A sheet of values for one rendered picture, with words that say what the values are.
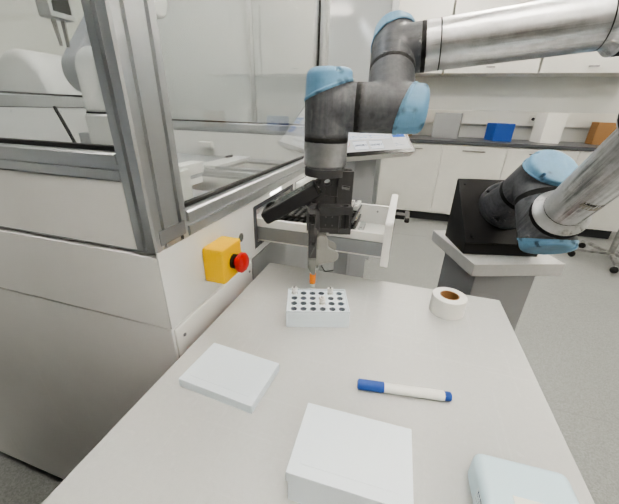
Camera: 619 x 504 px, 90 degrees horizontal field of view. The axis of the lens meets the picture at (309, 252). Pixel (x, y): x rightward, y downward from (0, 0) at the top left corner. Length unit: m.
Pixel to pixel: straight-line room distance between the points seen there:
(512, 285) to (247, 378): 0.90
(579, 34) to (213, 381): 0.73
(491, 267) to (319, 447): 0.78
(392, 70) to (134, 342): 0.65
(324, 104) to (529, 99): 4.16
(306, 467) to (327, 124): 0.46
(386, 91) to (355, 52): 1.97
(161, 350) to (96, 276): 0.17
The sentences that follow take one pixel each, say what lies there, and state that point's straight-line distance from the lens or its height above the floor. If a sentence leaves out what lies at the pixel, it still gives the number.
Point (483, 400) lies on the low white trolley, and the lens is 0.58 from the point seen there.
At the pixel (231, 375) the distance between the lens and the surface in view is 0.52.
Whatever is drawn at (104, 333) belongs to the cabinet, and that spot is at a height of 0.75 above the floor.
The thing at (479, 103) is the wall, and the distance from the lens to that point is 4.49.
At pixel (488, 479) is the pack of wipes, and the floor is 0.80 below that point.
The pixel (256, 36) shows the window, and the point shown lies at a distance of 0.85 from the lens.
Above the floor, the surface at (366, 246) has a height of 0.86.
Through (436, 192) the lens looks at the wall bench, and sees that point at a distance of 3.82.
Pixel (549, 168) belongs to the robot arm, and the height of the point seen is 1.04.
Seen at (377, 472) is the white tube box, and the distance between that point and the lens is 0.40.
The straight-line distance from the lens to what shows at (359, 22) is 2.53.
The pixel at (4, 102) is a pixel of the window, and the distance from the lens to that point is 0.69.
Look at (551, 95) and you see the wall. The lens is 4.67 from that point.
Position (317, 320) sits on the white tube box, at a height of 0.78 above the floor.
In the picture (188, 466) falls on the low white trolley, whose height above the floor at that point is 0.76.
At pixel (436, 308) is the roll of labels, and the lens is 0.71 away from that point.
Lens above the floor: 1.15
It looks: 25 degrees down
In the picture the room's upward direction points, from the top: 2 degrees clockwise
